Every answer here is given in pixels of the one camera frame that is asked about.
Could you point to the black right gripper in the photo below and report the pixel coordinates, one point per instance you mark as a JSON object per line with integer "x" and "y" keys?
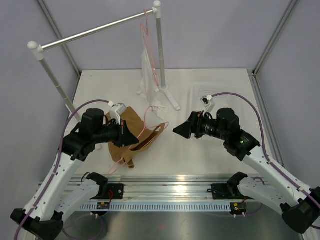
{"x": 194, "y": 125}

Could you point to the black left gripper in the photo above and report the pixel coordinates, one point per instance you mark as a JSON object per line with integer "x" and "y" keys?
{"x": 125, "y": 138}

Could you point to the brown tank top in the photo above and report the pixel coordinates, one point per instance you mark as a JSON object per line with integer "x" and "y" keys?
{"x": 135, "y": 120}

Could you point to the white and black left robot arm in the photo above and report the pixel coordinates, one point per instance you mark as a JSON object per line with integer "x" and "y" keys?
{"x": 45, "y": 214}

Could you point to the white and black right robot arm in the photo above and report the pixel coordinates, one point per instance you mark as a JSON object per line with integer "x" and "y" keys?
{"x": 296, "y": 202}

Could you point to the white tank top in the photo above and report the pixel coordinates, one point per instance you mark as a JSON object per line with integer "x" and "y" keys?
{"x": 148, "y": 87}

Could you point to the clear plastic basket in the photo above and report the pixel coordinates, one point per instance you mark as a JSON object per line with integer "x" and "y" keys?
{"x": 201, "y": 89}

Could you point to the silver white clothes rack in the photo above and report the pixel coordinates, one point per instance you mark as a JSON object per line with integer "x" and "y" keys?
{"x": 38, "y": 51}

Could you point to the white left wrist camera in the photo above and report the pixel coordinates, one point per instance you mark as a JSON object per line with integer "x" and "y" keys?
{"x": 116, "y": 111}

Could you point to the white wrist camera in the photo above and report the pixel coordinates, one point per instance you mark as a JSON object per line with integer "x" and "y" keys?
{"x": 116, "y": 111}
{"x": 208, "y": 103}

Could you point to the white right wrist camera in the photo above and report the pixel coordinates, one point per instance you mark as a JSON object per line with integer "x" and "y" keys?
{"x": 208, "y": 103}

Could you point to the aluminium mounting rail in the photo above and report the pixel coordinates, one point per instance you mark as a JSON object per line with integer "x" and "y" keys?
{"x": 164, "y": 188}

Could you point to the white slotted cable duct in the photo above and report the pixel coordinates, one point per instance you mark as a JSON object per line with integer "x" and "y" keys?
{"x": 118, "y": 206}

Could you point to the pink wire hanger with white top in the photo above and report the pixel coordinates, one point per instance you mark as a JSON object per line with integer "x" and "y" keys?
{"x": 148, "y": 45}

